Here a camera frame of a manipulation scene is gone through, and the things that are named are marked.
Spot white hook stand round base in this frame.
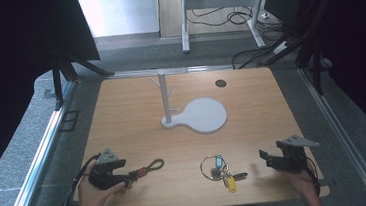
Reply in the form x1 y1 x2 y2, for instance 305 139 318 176
148 63 230 140

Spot black rectangular floor bracket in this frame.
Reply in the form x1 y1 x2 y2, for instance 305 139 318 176
56 108 82 134

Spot black floor cables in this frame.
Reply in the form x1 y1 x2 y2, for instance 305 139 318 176
184 0 302 74

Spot white power strip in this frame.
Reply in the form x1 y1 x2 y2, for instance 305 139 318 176
271 40 291 56

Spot person's right hand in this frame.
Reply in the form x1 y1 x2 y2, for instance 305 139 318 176
276 164 321 206

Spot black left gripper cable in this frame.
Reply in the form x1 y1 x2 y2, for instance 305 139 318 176
56 152 107 206

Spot person's left hand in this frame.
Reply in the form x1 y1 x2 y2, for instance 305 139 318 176
75 169 135 206

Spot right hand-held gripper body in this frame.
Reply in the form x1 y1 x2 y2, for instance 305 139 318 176
263 132 323 177

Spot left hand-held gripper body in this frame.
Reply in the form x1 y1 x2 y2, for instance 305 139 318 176
86 146 129 192

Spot black curtain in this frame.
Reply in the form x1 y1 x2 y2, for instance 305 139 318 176
0 0 113 193
263 0 366 163

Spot key bunch with coloured tags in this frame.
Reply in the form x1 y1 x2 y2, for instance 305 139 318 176
199 151 250 197

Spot aluminium frame rail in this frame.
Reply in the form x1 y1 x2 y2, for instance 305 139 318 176
0 79 88 206
296 61 366 206
102 60 236 82

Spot white metal desk frame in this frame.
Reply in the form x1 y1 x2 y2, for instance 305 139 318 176
177 0 273 56

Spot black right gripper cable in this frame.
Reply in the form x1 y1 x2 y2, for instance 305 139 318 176
303 156 323 198

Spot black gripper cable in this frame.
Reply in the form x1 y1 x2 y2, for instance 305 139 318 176
303 156 323 198
56 152 107 206

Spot black metal stand legs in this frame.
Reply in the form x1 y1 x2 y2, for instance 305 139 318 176
258 20 327 101
48 38 119 112

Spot olive cord loop lanyard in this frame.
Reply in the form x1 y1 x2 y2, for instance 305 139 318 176
132 157 166 181

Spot dark round table grommet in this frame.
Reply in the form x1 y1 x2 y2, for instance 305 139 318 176
214 78 228 89

